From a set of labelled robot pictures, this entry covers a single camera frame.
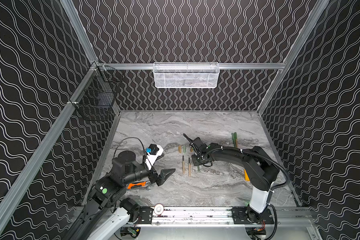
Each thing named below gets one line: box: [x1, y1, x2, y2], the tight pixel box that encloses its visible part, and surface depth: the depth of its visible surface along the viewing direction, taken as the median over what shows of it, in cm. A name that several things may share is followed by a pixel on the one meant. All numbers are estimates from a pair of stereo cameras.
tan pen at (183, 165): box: [182, 155, 186, 175], surface depth 94 cm
